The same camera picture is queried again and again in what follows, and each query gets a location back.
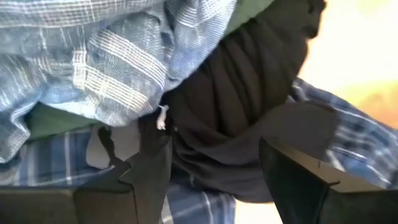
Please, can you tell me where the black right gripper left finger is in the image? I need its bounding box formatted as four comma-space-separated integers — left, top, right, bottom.
73, 136, 174, 224

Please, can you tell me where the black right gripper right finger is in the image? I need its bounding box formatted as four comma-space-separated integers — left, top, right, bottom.
259, 138, 384, 224

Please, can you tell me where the dark blue plaid shirt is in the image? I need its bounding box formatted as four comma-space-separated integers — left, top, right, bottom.
0, 77, 398, 224

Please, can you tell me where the dark green garment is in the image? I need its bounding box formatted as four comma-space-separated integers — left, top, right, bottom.
24, 0, 275, 141

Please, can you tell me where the black garment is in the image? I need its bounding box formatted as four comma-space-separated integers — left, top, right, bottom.
136, 0, 340, 203

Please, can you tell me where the light blue woven garment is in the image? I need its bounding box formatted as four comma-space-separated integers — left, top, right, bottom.
0, 0, 239, 164

